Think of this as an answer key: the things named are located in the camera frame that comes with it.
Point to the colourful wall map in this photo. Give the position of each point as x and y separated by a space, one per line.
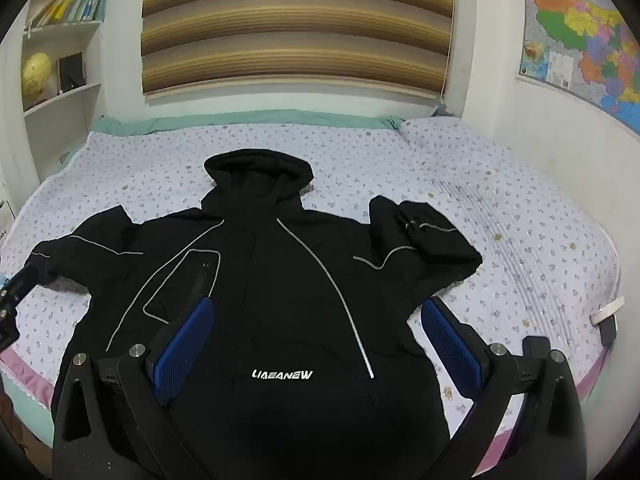
590 35

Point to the brown striped window blind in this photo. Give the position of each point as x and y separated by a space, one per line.
300 25

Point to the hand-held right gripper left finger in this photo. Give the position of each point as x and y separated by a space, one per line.
182 350

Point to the black hooded jacket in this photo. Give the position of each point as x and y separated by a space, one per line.
280 285

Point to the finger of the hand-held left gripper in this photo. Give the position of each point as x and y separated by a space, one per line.
29 276

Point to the white bookshelf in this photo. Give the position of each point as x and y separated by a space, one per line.
92 60

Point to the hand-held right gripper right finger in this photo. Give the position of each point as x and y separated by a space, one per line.
450 350

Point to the floral bedsheet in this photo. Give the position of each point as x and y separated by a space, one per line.
150 180

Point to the floral pillow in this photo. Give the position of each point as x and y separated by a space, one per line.
440 137

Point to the yellow globe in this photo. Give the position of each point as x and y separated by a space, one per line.
36 77

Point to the small black box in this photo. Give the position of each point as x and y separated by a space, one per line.
609 332

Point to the black picture frame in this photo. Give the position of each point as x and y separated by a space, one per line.
71 72

